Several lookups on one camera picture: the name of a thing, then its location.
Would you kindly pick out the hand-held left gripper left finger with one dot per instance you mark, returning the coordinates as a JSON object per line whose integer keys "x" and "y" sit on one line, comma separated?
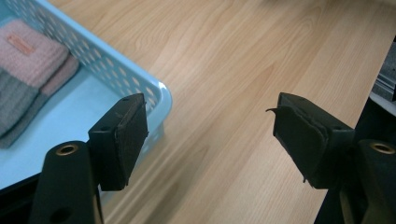
{"x": 121, "y": 146}

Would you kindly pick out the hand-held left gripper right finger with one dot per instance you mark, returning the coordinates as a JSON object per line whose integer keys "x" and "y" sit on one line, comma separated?
{"x": 308, "y": 146}

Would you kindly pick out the light blue plastic basket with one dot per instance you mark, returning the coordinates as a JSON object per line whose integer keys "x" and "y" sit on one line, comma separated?
{"x": 77, "y": 124}

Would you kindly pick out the grey pink sock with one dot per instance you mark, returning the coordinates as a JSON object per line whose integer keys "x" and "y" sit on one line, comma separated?
{"x": 59, "y": 77}
{"x": 31, "y": 59}

